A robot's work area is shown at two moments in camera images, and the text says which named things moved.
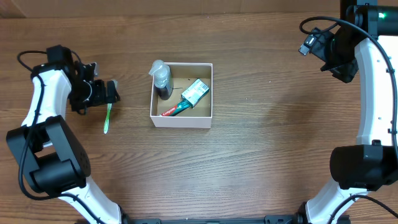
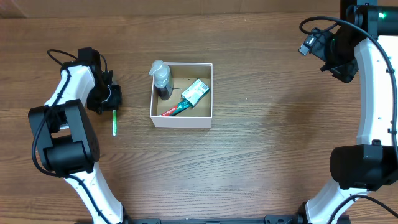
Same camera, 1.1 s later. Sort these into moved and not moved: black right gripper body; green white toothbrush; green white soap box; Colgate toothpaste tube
Moved: green white toothbrush
Not moved: green white soap box; black right gripper body; Colgate toothpaste tube
